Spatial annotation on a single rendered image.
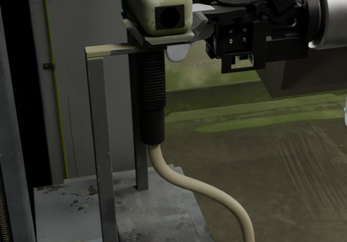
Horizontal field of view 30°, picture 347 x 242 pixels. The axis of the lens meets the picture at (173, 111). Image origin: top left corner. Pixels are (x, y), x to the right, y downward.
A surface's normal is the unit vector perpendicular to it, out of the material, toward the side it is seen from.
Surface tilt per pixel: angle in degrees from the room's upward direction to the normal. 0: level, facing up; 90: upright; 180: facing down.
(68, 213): 0
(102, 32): 90
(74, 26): 90
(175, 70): 57
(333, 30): 106
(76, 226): 0
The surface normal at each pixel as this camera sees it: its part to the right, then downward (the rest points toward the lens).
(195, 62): 0.18, -0.12
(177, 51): 0.31, 0.42
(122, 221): -0.03, -0.89
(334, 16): 0.21, 0.26
